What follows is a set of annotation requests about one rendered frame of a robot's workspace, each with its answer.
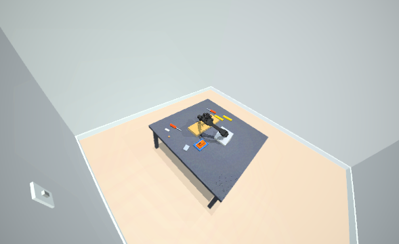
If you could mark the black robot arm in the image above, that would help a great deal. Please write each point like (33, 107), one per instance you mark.
(206, 120)

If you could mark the tan floor panel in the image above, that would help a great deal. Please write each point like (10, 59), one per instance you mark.
(199, 127)

